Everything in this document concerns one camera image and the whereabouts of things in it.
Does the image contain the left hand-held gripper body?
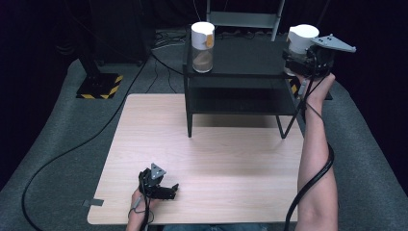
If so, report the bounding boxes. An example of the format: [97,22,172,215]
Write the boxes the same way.
[138,163,168,198]

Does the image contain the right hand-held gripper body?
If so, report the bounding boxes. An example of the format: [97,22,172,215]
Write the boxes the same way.
[306,33,357,79]

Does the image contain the white-lidded glass jar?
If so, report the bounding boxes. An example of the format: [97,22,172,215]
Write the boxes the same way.
[285,24,320,77]

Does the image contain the black two-tier shelf rack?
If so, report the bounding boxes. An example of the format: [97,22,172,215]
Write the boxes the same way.
[182,29,306,140]

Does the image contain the white cup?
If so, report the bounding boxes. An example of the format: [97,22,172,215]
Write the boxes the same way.
[191,21,217,74]

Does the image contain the person's right hand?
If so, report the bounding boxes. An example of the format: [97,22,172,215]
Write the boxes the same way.
[294,72,337,109]

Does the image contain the person's left hand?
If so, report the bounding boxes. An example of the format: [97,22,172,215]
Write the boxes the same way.
[127,188,159,226]

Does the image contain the person's blue jeans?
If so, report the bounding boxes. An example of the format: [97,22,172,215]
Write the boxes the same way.
[163,223,268,231]

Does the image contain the grey tape piece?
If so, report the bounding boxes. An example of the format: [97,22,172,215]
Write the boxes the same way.
[82,198,106,208]

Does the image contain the black stand with striped base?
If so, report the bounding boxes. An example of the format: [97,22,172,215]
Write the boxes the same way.
[75,38,125,100]

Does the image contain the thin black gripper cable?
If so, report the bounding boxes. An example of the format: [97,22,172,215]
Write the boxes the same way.
[128,192,155,231]

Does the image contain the grey metal stand frame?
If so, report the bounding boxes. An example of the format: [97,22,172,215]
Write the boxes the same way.
[206,0,286,42]

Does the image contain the long black floor cable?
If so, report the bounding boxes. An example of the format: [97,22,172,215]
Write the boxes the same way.
[20,52,155,231]

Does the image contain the thick black gripper cable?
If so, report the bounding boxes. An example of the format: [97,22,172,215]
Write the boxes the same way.
[283,75,336,231]

